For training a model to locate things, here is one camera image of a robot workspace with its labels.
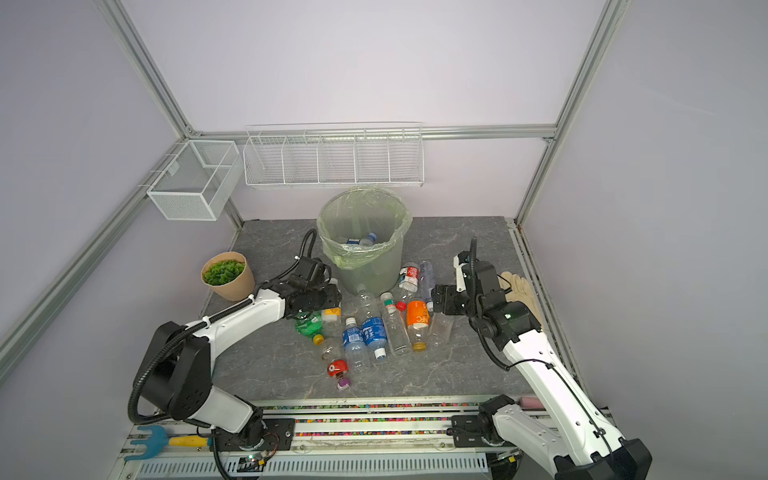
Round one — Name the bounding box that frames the clear bottle yellow cap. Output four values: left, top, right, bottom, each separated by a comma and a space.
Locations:
312, 333, 344, 365

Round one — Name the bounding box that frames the green artificial plant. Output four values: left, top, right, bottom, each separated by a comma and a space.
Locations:
202, 259, 245, 286

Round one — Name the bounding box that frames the beige plant pot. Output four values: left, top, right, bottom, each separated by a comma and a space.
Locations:
201, 251, 256, 301

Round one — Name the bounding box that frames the orange label bottle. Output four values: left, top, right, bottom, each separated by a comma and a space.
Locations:
406, 300, 430, 351

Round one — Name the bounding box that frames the aluminium frame corner post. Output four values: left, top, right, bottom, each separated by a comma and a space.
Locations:
94, 0, 197, 139

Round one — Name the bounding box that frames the beige wooden brush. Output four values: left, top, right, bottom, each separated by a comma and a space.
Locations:
499, 271, 544, 324

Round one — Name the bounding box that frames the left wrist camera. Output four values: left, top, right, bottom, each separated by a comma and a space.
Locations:
294, 256, 326, 281

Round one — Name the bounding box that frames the purple pink tool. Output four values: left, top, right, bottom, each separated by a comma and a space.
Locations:
518, 396, 546, 410

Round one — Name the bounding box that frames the blue label bottle white cap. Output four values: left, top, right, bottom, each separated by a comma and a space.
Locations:
355, 291, 388, 363

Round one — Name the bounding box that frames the green bagged waste bin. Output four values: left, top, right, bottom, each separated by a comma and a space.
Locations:
316, 187, 413, 295

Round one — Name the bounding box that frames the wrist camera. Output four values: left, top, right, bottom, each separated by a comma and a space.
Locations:
453, 250, 470, 292
294, 256, 326, 281

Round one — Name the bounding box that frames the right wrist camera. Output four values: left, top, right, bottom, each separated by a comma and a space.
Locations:
453, 250, 470, 292

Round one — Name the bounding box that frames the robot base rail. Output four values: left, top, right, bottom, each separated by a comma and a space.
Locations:
113, 395, 625, 480

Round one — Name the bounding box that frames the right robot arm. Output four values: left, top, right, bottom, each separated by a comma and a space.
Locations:
433, 242, 652, 479

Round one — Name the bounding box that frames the white mesh side basket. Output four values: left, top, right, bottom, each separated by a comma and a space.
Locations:
148, 140, 244, 221

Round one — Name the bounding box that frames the clear bottle colourful label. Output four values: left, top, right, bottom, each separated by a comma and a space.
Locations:
346, 232, 378, 247

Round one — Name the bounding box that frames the red label cola bottle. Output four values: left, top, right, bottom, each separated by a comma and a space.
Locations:
398, 262, 420, 293

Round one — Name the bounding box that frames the clear bottle green cap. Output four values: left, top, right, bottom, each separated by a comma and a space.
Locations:
380, 292, 411, 355

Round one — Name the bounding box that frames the bottle yellow white label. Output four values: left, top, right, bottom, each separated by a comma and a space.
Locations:
321, 307, 342, 332

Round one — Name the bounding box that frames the right aluminium frame post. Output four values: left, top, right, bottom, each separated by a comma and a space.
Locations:
514, 0, 630, 226

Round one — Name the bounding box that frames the small blue label bottle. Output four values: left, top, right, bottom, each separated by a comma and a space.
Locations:
342, 317, 370, 371

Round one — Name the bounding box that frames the blue yellow garden fork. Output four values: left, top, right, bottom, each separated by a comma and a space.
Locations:
125, 425, 209, 461

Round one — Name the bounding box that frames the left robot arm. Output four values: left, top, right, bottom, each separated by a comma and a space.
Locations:
127, 229, 341, 448

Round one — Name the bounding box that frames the crushed green bottle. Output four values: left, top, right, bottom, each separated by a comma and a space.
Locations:
295, 311, 325, 345

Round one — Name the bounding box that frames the white wire wall basket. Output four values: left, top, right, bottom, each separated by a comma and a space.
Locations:
242, 122, 425, 189

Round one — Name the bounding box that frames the clear bottle blue cap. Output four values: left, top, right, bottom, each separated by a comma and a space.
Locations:
419, 260, 436, 313

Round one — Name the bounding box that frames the red label purple cap bottle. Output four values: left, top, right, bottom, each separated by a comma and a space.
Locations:
326, 359, 352, 391

